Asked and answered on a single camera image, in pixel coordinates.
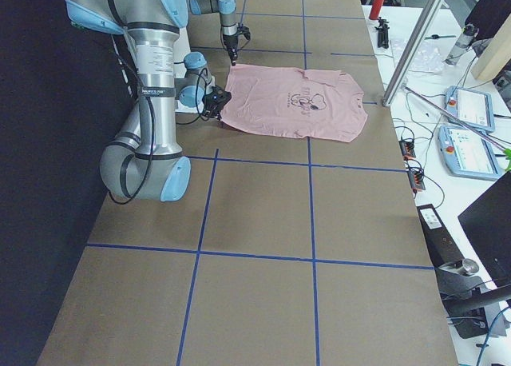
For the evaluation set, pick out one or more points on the upper teach pendant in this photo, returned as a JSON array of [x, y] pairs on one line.
[[474, 107]]

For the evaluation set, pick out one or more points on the clear plastic bag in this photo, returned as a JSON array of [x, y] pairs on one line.
[[426, 60]]

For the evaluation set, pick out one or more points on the black box with label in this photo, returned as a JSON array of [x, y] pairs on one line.
[[441, 246]]

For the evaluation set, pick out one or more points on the brown table mat blue grid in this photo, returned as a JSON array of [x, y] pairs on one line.
[[281, 252]]

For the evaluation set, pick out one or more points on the black folded tripod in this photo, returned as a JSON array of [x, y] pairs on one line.
[[383, 35]]

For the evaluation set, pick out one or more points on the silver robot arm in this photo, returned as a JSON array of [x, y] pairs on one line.
[[230, 29], [144, 160]]

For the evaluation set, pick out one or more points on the aluminium frame post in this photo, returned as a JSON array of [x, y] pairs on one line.
[[418, 34]]

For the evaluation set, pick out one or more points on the red bottle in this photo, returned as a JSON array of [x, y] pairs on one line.
[[375, 9]]

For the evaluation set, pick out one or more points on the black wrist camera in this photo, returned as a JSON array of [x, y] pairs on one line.
[[219, 96], [245, 32]]

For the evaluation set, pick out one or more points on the lower teach pendant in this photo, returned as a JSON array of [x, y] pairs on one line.
[[465, 154]]

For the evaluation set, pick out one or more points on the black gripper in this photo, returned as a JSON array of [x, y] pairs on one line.
[[230, 45], [210, 107]]

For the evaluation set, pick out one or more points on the metal reacher stick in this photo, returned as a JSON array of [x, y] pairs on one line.
[[505, 151]]

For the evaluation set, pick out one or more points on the teach pendant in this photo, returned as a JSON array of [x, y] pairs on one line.
[[474, 107], [465, 154]]

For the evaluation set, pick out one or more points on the pink Snoopy t-shirt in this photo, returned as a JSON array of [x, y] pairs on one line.
[[294, 103]]

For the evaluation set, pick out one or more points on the black monitor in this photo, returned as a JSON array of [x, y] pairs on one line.
[[486, 224]]

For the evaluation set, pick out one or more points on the orange black connector block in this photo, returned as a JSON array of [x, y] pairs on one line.
[[407, 150]]

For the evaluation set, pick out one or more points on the clear water bottle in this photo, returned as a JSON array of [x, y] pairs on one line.
[[462, 45]]

